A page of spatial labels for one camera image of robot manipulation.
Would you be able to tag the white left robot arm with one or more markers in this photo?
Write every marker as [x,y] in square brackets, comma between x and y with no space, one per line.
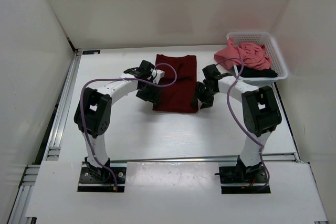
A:
[93,113]

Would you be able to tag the aluminium side frame rail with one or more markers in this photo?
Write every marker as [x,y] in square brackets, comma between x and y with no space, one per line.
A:
[50,146]

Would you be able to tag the pink t-shirt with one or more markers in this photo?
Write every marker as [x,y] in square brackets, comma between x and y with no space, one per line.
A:
[250,54]

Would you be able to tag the white plastic basket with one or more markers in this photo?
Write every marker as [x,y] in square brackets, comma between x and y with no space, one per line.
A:
[262,38]

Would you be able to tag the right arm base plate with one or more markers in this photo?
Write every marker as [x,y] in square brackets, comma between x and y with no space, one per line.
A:
[232,182]

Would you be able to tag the dark red t-shirt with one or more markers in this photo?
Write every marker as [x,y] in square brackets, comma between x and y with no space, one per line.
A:
[178,97]

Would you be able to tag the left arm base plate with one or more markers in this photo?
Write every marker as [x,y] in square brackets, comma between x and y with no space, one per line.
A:
[89,181]

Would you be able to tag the aluminium table edge rail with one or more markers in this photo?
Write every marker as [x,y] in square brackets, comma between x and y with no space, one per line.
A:
[183,159]

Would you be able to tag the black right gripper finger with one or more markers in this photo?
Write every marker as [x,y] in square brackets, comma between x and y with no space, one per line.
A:
[196,101]
[207,101]

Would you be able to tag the black t-shirt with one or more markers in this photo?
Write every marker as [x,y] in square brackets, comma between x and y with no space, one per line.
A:
[253,73]

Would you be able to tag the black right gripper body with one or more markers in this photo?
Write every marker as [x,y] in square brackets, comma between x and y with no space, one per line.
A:
[203,89]

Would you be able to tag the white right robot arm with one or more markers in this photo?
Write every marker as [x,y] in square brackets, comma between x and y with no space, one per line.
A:
[254,109]

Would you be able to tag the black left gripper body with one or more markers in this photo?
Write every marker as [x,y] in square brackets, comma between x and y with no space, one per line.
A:
[148,93]

